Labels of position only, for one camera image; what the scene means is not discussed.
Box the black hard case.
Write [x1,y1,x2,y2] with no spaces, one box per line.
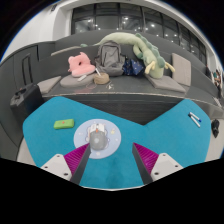
[9,83,45,124]

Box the grey upright square cushion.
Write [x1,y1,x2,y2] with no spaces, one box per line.
[171,52,193,87]

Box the grey flat seat cushion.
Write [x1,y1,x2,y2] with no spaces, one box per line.
[144,73,187,94]

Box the grey small square cushion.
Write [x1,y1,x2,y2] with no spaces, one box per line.
[36,75,63,95]

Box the grey backpack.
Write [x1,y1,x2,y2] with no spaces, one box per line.
[94,40,126,77]

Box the person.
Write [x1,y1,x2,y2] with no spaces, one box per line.
[213,68,223,98]

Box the grey round seat cushion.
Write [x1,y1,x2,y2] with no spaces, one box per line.
[59,73,96,89]

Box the white marker with blue cap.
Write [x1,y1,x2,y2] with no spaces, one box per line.
[188,111,203,123]

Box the brown rope coil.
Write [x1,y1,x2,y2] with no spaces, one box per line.
[93,72,111,85]

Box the round pale blue mouse pad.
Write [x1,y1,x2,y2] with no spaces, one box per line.
[73,118,122,160]

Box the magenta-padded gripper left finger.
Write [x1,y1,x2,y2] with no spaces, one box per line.
[41,143,92,185]

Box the green dragon plush toy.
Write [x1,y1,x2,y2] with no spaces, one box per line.
[96,31,176,79]

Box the grey and white computer mouse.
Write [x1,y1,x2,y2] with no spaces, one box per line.
[86,123,110,152]

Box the large dark glass window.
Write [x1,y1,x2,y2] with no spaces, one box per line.
[70,2,208,64]

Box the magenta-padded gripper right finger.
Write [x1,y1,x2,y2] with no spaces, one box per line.
[132,143,184,185]

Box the black bag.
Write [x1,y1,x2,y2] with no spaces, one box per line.
[210,118,221,138]

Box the green eraser block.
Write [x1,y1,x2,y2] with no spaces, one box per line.
[53,118,76,130]

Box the navy blue patterned bag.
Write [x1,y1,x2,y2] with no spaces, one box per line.
[121,58,146,76]

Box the pink plush cushion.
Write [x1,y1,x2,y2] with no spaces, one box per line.
[67,51,96,78]

